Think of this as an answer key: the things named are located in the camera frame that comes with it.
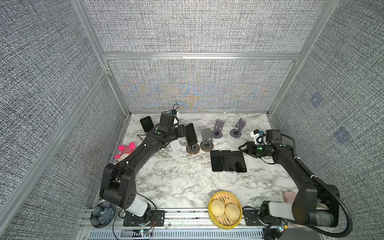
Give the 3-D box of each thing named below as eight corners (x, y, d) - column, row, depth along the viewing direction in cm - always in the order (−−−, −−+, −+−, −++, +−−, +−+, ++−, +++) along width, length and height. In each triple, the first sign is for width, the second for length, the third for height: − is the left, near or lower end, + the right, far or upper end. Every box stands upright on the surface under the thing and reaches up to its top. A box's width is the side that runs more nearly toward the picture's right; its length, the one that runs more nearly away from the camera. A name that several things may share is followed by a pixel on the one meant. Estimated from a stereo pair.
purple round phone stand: (212, 138, 107) (213, 127, 98) (211, 129, 112) (212, 119, 103) (222, 138, 107) (225, 127, 98) (220, 129, 112) (223, 119, 103)
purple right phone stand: (230, 136, 108) (234, 125, 99) (236, 128, 113) (240, 117, 104) (237, 139, 106) (241, 129, 97) (243, 131, 111) (247, 121, 102)
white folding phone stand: (172, 151, 100) (172, 149, 98) (169, 144, 104) (169, 142, 102) (181, 148, 102) (181, 146, 99) (178, 141, 105) (177, 139, 103)
